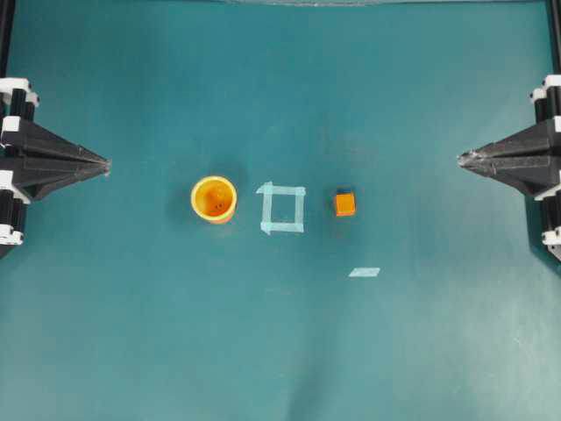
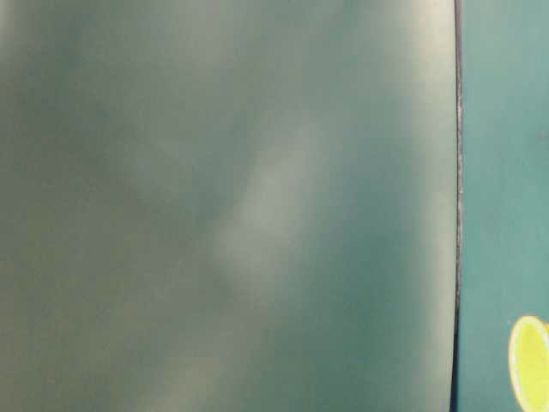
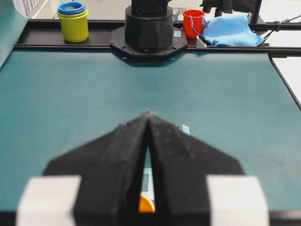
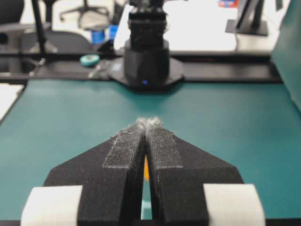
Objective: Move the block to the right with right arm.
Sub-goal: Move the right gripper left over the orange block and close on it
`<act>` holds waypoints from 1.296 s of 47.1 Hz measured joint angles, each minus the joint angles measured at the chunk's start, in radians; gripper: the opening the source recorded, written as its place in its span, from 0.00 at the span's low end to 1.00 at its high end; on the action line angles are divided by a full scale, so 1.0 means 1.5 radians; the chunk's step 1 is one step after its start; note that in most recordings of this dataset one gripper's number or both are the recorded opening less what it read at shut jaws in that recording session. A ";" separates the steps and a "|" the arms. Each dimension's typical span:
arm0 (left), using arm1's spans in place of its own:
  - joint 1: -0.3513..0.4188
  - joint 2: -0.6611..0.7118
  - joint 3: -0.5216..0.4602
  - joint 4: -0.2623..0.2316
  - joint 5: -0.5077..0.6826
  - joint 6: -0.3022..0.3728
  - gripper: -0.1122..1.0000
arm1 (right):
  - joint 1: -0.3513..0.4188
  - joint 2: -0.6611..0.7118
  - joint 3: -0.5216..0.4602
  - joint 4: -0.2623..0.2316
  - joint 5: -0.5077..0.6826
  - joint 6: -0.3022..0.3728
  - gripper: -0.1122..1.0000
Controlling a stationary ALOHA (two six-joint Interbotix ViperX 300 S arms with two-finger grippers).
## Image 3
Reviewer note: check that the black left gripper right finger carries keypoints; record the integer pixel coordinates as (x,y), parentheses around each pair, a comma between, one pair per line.
(199,185)

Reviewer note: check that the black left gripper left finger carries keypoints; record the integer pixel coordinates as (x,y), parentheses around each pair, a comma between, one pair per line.
(91,185)

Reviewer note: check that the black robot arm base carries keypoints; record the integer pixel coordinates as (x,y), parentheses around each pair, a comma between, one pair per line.
(148,27)

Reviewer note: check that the orange block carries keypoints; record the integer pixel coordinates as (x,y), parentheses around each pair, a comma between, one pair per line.
(146,205)

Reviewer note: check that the clear tape piece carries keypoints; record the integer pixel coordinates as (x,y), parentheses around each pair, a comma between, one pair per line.
(186,129)

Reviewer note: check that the dark teal table mat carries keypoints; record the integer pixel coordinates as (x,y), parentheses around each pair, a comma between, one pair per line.
(52,102)

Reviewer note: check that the light blue cloth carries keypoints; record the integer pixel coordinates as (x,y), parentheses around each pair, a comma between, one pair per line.
(231,31)

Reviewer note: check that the red toy bucket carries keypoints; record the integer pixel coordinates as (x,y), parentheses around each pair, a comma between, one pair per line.
(194,23)

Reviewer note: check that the yellow-green stacking cup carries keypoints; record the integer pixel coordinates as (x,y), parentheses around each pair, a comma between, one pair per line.
(74,27)

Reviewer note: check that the blue stacking cup rings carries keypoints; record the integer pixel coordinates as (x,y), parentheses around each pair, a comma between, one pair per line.
(71,7)

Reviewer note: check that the black aluminium frame rail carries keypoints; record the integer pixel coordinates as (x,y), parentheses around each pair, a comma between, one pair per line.
(100,35)

